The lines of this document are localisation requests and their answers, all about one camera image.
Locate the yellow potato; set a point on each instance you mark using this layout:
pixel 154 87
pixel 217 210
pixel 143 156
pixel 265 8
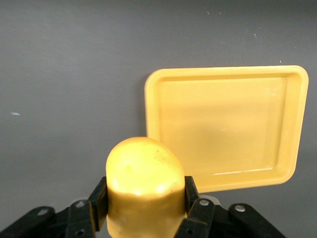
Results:
pixel 143 186

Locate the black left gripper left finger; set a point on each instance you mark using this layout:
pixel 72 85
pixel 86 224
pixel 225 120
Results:
pixel 79 218

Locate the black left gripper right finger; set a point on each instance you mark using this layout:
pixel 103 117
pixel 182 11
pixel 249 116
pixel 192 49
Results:
pixel 198 218

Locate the yellow plastic tray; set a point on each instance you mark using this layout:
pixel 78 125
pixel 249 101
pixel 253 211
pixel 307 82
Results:
pixel 227 129

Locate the dark grey table cloth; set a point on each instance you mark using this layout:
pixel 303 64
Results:
pixel 74 74

